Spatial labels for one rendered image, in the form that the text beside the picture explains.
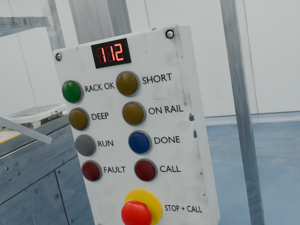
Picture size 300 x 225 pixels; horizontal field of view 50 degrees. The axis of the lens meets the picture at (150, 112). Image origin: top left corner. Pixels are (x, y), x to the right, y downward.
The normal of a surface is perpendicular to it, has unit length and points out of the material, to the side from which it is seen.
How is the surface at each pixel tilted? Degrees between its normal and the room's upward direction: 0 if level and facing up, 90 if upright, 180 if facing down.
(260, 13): 90
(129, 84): 90
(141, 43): 90
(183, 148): 90
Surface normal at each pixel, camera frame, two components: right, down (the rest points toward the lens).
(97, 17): -0.39, 0.26
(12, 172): 0.90, -0.09
